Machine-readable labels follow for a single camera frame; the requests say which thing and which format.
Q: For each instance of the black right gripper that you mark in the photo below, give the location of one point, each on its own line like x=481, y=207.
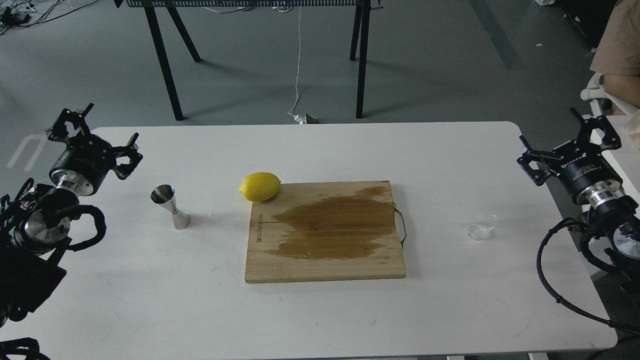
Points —
x=585, y=172

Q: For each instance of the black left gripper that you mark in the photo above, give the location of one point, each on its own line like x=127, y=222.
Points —
x=86, y=159

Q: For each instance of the steel double jigger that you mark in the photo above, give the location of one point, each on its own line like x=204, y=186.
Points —
x=165, y=196

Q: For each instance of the small clear plastic cup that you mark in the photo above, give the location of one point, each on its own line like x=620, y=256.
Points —
x=484, y=222

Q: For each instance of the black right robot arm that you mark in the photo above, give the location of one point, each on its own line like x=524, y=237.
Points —
x=609, y=228

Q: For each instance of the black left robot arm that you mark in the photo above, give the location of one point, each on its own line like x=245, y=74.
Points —
x=44, y=221

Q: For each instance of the white office chair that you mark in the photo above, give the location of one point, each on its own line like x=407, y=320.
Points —
x=595, y=94

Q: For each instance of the person in beige shirt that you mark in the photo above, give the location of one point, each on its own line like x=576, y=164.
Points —
x=617, y=57

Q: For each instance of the yellow lemon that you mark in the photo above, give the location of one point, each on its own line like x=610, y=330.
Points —
x=259, y=186

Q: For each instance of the wooden cutting board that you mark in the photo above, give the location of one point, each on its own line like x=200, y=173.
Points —
x=325, y=231

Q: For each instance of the black metal table frame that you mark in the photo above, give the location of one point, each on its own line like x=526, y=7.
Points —
x=251, y=46

